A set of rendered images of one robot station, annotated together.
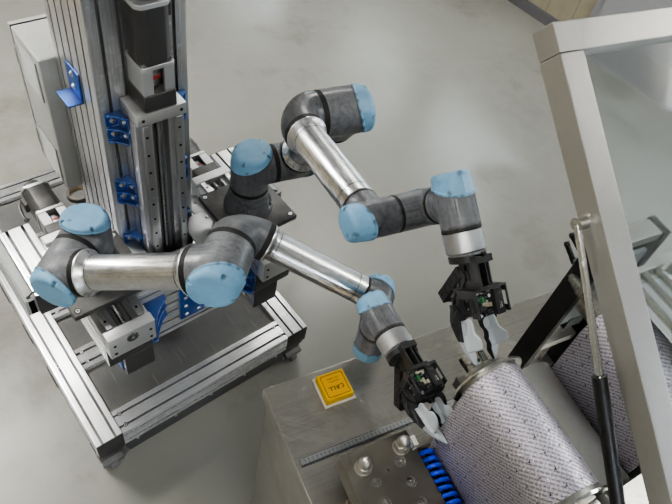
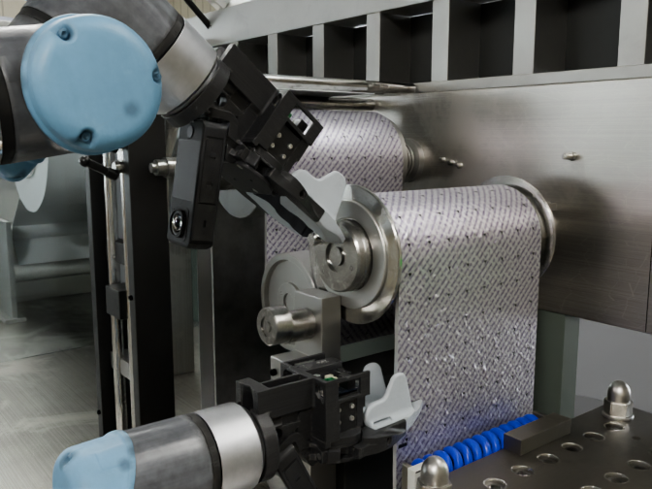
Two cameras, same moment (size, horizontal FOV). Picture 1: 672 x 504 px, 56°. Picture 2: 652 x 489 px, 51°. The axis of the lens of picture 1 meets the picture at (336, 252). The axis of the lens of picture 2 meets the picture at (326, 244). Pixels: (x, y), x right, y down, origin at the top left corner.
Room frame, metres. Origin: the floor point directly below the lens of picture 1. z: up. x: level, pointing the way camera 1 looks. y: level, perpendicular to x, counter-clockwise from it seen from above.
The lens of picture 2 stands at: (0.71, 0.38, 1.37)
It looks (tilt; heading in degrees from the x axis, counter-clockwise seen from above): 9 degrees down; 267
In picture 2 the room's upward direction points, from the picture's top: straight up
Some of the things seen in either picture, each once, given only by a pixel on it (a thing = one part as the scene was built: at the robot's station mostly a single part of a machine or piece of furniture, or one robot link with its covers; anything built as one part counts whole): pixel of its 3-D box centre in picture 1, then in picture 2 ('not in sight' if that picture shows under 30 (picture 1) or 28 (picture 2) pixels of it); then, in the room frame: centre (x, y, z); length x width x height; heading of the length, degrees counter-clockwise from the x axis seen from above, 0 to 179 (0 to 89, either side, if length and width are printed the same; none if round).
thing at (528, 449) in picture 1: (560, 435); (360, 299); (0.62, -0.52, 1.16); 0.39 x 0.23 x 0.51; 125
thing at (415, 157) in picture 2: not in sight; (392, 160); (0.56, -0.71, 1.34); 0.07 x 0.07 x 0.07; 35
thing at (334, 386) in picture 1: (334, 386); not in sight; (0.75, -0.07, 0.91); 0.07 x 0.07 x 0.02; 35
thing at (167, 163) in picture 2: (579, 286); (173, 167); (0.86, -0.49, 1.34); 0.06 x 0.03 x 0.03; 35
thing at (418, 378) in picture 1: (415, 374); (301, 417); (0.71, -0.22, 1.12); 0.12 x 0.08 x 0.09; 36
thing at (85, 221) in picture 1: (86, 233); not in sight; (0.96, 0.63, 0.98); 0.13 x 0.12 x 0.14; 0
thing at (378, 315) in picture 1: (379, 317); (135, 481); (0.84, -0.13, 1.11); 0.11 x 0.08 x 0.09; 36
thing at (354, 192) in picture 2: (487, 379); (351, 254); (0.65, -0.34, 1.25); 0.15 x 0.01 x 0.15; 125
